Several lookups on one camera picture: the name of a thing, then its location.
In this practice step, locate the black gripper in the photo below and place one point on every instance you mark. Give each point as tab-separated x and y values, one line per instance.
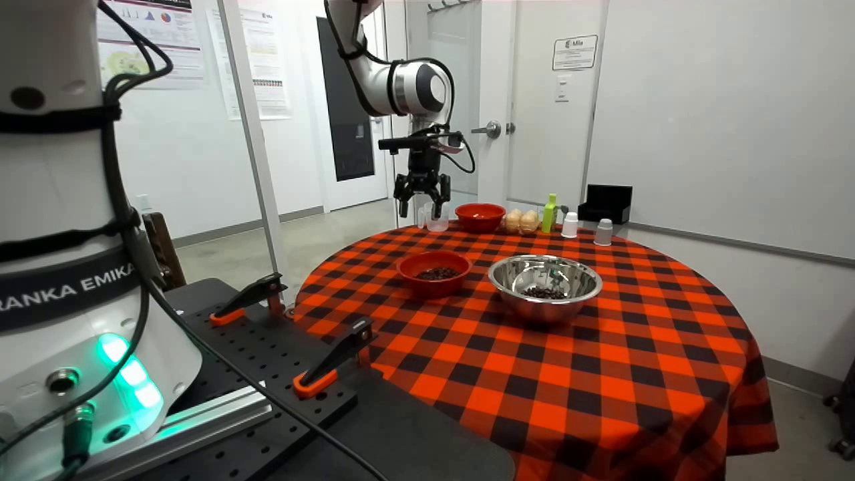
423	170

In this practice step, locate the red bowl holding coffee beans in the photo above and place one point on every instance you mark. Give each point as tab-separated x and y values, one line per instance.
410	273

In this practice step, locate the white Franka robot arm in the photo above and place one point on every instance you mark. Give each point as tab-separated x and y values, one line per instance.
54	177

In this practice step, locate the empty red bowl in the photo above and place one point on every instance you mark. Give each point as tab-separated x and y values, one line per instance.
479	217

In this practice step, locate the shiny metal bowl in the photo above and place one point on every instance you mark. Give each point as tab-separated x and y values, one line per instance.
543	309

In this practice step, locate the clear plastic measuring cup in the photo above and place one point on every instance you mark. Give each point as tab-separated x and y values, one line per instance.
430	217

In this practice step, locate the carton of eggs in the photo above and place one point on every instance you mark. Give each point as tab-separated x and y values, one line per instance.
521	221

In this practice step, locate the dark window panel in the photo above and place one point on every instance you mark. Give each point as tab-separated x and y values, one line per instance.
348	98

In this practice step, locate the small green bottle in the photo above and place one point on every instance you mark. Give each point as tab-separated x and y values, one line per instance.
550	214

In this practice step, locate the small white bottle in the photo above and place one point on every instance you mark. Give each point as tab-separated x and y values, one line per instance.
569	225
605	233

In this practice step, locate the black orange spring clamp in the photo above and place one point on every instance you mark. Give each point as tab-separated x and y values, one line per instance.
248	298
335	356

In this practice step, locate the white door sign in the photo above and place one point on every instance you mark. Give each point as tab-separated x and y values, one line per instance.
576	55

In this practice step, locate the orange black checkered tablecloth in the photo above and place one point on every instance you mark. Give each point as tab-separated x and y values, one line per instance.
550	383

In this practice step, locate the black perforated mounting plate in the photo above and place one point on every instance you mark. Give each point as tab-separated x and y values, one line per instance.
268	376

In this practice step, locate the brown wooden chair back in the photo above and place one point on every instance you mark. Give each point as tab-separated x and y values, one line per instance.
167	250

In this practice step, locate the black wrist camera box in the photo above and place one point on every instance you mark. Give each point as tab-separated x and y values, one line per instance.
395	143

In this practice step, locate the aluminium frame post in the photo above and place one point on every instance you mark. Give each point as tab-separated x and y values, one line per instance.
254	151

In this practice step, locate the black box on wall rail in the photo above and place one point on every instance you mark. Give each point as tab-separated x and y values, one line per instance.
608	205

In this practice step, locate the white paper sheet on wall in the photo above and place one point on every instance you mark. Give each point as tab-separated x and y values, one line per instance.
266	62

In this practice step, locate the wall poster papers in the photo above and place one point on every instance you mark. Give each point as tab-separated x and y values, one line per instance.
149	42

